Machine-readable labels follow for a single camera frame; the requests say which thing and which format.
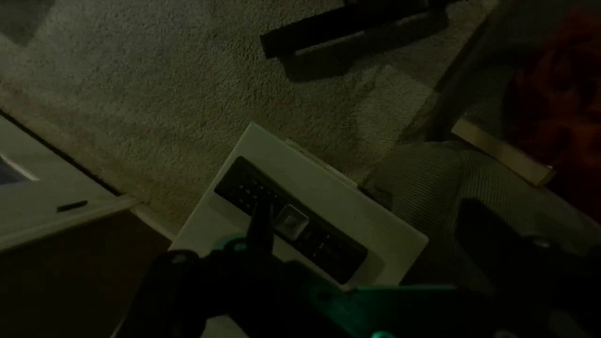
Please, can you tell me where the grey upholstered armchair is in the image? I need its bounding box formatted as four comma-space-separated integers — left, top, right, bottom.
360, 0, 601, 296

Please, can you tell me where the long black remote control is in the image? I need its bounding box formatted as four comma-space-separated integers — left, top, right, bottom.
215, 155, 371, 285

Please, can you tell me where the white lattice side table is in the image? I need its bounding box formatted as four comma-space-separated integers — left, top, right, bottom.
168, 120, 433, 293

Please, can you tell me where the black stand foot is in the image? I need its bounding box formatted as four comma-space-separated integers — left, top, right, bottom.
260, 0, 455, 82

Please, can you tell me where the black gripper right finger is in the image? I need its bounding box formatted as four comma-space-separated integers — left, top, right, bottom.
455, 195, 601, 338

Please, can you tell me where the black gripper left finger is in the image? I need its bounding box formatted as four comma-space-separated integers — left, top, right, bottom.
117, 186, 354, 338

